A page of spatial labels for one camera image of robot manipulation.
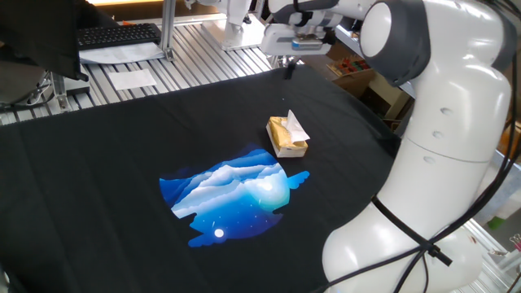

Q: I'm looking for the brown cardboard box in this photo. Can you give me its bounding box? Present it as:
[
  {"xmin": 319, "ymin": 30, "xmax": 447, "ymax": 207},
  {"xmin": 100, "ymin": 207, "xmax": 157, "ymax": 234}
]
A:
[{"xmin": 303, "ymin": 40, "xmax": 378, "ymax": 98}]

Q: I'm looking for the white napkin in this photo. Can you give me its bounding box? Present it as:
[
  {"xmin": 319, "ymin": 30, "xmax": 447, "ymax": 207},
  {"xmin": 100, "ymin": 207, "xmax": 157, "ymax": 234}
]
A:
[{"xmin": 284, "ymin": 109, "xmax": 311, "ymax": 143}]

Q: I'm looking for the aluminium bracket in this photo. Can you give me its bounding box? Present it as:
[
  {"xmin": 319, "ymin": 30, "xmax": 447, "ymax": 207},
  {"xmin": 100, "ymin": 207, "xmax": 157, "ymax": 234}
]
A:
[{"xmin": 50, "ymin": 72, "xmax": 69, "ymax": 111}]

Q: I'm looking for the black monitor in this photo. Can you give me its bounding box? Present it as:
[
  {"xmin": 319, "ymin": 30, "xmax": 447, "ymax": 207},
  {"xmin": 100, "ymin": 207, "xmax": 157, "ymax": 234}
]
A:
[{"xmin": 0, "ymin": 0, "xmax": 90, "ymax": 82}]

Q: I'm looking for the beige box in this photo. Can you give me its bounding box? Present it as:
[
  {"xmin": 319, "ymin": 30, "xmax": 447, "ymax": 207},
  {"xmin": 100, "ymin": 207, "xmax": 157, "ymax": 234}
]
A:
[{"xmin": 368, "ymin": 71, "xmax": 411, "ymax": 120}]

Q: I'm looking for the white paper stack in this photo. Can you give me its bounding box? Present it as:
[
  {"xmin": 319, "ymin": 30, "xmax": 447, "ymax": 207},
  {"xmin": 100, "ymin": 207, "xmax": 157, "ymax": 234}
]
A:
[{"xmin": 79, "ymin": 42, "xmax": 166, "ymax": 65}]

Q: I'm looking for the small white paper sheet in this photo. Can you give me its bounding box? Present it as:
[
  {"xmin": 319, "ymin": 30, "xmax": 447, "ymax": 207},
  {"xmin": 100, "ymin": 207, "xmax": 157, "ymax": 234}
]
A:
[{"xmin": 107, "ymin": 68, "xmax": 158, "ymax": 91}]

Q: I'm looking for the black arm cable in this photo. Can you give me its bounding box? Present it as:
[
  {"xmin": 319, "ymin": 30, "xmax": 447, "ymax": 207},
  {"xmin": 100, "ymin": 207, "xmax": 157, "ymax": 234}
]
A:
[{"xmin": 317, "ymin": 0, "xmax": 521, "ymax": 293}]

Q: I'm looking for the tray of coloured blocks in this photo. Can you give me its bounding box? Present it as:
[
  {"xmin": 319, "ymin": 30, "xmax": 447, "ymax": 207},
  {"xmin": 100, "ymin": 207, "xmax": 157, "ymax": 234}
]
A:
[{"xmin": 326, "ymin": 56, "xmax": 372, "ymax": 77}]

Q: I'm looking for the white stand on plate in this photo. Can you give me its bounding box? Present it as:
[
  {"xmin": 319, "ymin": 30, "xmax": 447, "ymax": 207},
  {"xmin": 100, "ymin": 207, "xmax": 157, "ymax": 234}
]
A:
[{"xmin": 195, "ymin": 0, "xmax": 278, "ymax": 52}]

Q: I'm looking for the silver blue wrist mount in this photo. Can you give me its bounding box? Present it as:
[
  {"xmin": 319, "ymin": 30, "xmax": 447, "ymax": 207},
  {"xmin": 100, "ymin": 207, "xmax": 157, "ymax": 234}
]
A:
[{"xmin": 291, "ymin": 34, "xmax": 326, "ymax": 52}]

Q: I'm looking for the gold tissue pack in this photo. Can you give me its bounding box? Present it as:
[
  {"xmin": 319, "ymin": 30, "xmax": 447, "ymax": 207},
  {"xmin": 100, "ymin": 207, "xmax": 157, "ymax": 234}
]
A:
[{"xmin": 265, "ymin": 116, "xmax": 309, "ymax": 159}]

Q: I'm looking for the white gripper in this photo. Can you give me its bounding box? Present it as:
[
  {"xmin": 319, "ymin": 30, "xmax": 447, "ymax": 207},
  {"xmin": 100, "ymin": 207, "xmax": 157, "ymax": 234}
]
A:
[{"xmin": 260, "ymin": 23, "xmax": 333, "ymax": 81}]

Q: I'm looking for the black cloth with blue print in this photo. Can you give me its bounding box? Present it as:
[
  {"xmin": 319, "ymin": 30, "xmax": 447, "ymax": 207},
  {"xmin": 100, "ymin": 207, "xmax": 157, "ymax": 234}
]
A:
[{"xmin": 0, "ymin": 64, "xmax": 402, "ymax": 293}]

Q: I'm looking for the black keyboard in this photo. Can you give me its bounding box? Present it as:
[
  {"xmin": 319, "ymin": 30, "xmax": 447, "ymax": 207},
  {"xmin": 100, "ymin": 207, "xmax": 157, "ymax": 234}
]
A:
[{"xmin": 77, "ymin": 23, "xmax": 163, "ymax": 51}]

